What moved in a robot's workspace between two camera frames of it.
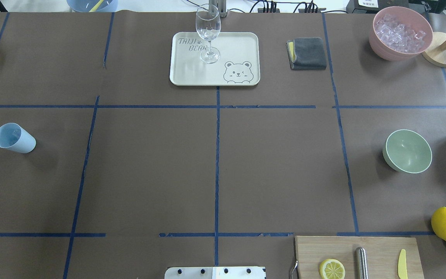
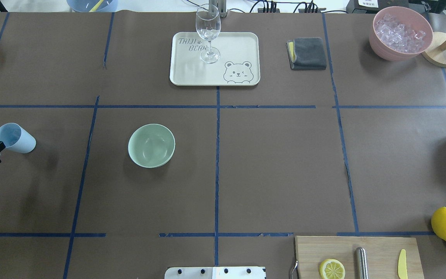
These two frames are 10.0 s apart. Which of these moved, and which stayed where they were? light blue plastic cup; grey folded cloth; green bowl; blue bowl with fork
Moved: green bowl
Stayed: blue bowl with fork; grey folded cloth; light blue plastic cup
